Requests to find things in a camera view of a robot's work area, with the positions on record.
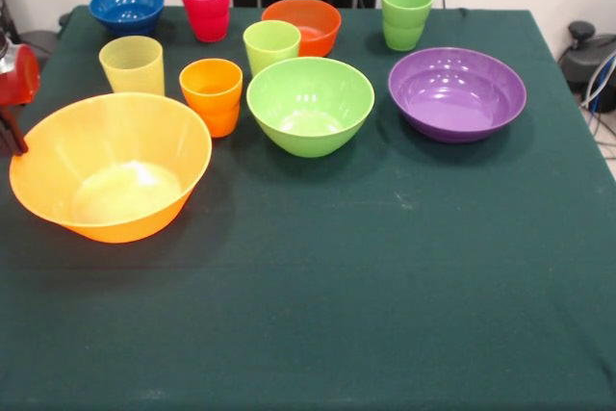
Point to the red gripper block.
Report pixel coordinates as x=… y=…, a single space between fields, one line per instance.
x=21 y=79

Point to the large orange bowl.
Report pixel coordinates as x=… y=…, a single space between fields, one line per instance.
x=120 y=141

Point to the black equipment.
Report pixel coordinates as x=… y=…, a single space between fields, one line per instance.
x=6 y=11

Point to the yellow cup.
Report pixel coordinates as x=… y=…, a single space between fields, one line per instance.
x=132 y=69

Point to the blue bowl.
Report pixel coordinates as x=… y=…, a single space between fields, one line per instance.
x=125 y=11

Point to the orange cup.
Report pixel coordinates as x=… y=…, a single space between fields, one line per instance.
x=212 y=103

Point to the pink cup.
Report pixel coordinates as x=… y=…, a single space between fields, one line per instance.
x=207 y=11

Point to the lime cup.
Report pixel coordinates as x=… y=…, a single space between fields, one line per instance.
x=269 y=50

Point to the green bowl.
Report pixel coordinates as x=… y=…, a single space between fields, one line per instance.
x=308 y=93

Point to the red-orange bowl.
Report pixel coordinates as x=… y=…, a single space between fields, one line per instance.
x=317 y=21

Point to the dark green tablecloth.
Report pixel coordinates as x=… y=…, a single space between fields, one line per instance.
x=337 y=262

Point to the green cup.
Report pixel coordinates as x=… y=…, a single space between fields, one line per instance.
x=406 y=21

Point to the purple bowl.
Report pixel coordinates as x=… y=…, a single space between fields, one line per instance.
x=457 y=93

